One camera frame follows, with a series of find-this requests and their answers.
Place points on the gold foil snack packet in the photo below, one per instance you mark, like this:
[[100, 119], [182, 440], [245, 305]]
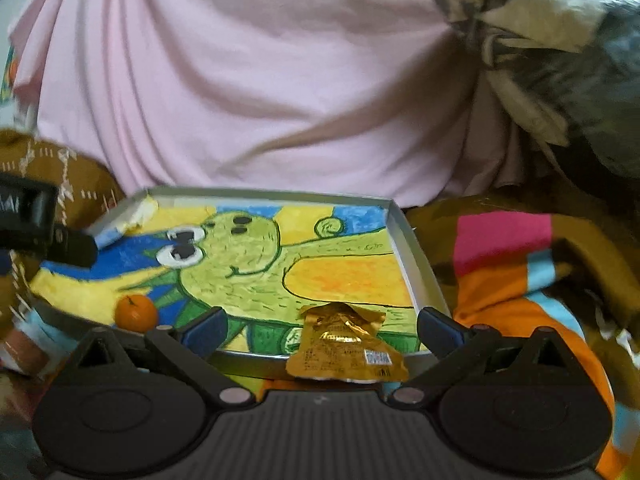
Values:
[[345, 342]]

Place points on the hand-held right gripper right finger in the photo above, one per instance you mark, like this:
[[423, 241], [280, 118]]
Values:
[[436, 334]]

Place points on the brown patterned pillow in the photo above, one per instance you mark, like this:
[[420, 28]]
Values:
[[75, 175]]

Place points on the pink sausage packet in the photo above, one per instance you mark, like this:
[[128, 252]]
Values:
[[22, 347]]

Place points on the cartoon printed box tray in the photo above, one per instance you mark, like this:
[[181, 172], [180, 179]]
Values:
[[300, 270]]

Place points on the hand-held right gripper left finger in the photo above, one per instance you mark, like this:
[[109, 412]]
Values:
[[206, 332]]

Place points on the wall poster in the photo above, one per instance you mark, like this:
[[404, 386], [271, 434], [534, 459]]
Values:
[[7, 77]]

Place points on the camouflage cloth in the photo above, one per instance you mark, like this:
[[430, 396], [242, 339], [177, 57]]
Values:
[[550, 35]]

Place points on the small orange mandarin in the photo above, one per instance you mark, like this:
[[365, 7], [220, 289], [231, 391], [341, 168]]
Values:
[[136, 313]]

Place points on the pink cloth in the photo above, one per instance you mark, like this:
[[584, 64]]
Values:
[[260, 75]]

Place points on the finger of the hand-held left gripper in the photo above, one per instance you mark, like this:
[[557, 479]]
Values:
[[75, 249]]

